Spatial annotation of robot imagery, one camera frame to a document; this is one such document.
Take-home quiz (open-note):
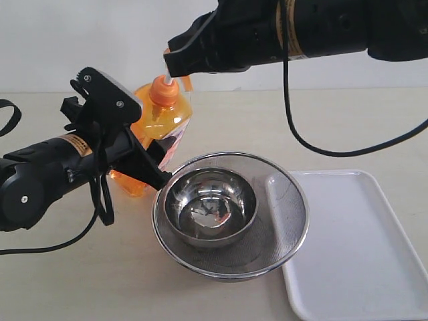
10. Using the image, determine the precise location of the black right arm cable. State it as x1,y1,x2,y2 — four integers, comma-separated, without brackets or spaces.
279,0,428,157

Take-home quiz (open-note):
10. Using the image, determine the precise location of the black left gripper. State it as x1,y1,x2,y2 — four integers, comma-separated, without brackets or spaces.
90,127,177,190

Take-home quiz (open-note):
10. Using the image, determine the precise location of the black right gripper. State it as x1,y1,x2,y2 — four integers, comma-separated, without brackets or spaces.
163,0,283,78

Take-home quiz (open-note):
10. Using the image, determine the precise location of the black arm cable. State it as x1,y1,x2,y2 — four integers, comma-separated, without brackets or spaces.
0,98,116,257
279,0,428,157

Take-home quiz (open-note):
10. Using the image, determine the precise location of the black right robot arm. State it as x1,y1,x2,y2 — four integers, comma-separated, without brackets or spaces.
164,1,427,77

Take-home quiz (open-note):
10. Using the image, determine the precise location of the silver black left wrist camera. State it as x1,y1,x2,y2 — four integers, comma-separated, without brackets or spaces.
60,66,142,128

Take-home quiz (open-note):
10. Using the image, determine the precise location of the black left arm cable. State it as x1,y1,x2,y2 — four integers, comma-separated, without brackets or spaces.
0,98,116,257

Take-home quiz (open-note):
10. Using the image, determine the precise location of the grey left Piper robot arm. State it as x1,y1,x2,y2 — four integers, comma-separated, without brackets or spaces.
1,129,175,232

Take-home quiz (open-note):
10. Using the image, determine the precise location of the small stainless steel bowl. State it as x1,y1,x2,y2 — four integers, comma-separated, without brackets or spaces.
162,167,259,249

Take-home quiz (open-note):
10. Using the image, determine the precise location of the orange pump soap bottle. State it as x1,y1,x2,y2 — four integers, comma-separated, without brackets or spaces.
108,46,194,198

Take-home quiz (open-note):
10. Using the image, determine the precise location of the steel mesh colander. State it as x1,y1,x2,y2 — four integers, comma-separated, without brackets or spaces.
152,151,310,282

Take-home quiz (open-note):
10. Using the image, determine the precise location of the white plastic tray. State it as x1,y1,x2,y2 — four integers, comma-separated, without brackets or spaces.
282,170,427,320

